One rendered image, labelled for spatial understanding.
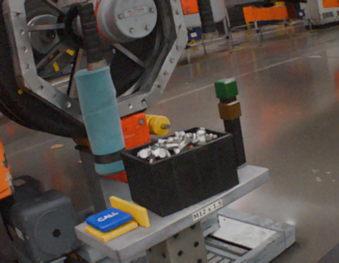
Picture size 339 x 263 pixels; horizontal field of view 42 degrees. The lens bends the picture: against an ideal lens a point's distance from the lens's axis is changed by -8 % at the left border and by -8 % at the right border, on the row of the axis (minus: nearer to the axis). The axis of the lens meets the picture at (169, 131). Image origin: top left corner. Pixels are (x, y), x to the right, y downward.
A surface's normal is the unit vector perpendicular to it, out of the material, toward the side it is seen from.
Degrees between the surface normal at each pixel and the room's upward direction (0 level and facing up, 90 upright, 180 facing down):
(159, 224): 0
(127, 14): 90
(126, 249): 90
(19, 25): 90
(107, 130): 92
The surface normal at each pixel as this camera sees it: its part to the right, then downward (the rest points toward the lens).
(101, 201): -0.76, 0.30
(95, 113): -0.09, 0.31
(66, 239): 0.62, 0.09
